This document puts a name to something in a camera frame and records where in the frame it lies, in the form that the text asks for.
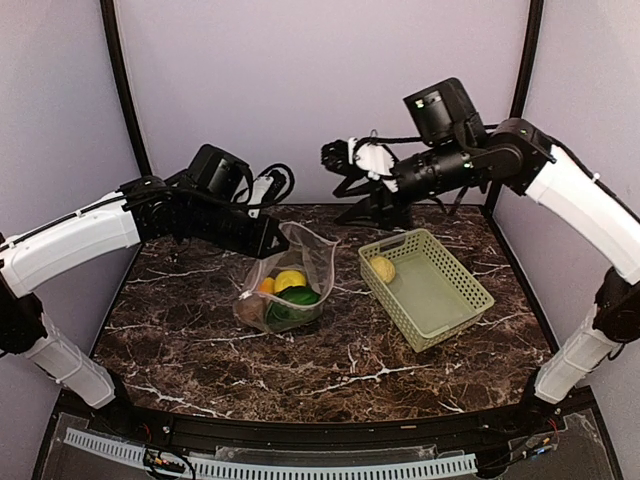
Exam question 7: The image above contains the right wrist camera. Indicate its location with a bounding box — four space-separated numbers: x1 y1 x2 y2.
319 77 489 181

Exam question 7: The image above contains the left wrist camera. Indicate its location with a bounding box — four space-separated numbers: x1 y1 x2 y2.
172 143 296 219

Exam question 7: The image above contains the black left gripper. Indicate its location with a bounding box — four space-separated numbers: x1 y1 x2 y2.
187 196 290 258

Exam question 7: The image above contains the green pepper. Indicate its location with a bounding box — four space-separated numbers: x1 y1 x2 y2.
278 286 321 306

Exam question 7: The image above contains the green perforated plastic basket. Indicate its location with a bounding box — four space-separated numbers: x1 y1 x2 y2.
358 228 494 353

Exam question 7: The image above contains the white slotted cable duct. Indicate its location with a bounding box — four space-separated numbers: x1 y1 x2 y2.
64 427 478 479

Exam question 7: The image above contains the black frame post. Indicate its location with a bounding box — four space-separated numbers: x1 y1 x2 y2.
99 0 152 176
509 0 545 118

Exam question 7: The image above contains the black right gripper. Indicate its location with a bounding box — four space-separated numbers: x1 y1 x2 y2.
332 134 477 230

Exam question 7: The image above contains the orange yellow mango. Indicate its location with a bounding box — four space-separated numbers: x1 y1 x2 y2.
259 277 275 295

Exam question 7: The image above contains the beige walnut-like food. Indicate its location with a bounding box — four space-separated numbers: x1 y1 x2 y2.
370 256 396 284

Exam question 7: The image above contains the black frame post left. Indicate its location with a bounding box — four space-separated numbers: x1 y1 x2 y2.
99 0 152 176

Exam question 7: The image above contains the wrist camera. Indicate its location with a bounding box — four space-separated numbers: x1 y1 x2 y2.
172 143 296 219
319 77 489 181

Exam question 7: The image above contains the black frame post right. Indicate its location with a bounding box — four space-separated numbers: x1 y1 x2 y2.
509 0 545 118

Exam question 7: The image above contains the green white bok choy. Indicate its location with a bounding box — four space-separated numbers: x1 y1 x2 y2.
265 302 321 333

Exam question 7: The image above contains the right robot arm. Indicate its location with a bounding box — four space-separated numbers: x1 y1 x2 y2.
321 115 639 434

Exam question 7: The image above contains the clear zip top bag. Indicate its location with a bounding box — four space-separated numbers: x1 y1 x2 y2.
233 222 338 333

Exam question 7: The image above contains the yellow lemon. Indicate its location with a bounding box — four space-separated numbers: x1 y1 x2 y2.
275 270 307 294

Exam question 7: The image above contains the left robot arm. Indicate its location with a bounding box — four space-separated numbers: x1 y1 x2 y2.
1 177 288 436

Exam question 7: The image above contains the black front rail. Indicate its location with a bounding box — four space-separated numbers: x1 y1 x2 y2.
39 387 610 465

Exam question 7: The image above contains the brown potato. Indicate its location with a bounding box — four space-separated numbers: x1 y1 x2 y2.
233 294 267 331

